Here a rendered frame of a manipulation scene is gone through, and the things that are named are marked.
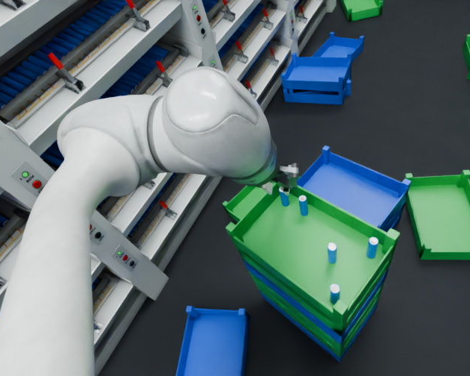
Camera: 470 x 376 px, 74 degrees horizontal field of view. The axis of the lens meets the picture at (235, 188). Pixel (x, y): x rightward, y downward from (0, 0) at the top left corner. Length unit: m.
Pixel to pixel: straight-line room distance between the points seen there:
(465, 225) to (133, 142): 1.14
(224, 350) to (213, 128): 0.91
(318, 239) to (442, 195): 0.70
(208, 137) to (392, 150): 1.23
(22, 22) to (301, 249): 0.73
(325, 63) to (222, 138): 1.52
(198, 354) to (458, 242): 0.93
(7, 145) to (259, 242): 0.57
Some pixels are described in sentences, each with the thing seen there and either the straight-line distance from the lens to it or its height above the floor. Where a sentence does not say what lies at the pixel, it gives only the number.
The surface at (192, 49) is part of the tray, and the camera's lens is 1.17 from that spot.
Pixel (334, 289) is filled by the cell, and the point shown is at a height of 0.47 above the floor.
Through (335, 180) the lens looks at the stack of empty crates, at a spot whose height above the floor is 0.16.
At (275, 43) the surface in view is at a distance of 1.84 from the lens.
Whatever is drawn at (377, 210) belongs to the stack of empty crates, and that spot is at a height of 0.16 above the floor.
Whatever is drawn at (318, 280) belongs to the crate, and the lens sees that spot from 0.72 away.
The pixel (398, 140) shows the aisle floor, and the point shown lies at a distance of 1.53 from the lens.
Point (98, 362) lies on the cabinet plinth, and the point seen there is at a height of 0.04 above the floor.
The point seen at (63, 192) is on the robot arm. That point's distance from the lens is 0.35.
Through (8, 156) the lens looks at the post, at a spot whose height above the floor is 0.74.
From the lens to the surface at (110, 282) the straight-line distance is 1.17.
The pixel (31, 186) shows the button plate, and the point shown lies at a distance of 0.81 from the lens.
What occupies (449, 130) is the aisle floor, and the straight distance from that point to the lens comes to 1.60.
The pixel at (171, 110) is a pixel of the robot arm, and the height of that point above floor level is 0.90.
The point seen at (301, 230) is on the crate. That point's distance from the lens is 0.77.
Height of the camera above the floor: 1.08
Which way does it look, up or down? 50 degrees down
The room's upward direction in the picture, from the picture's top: 22 degrees counter-clockwise
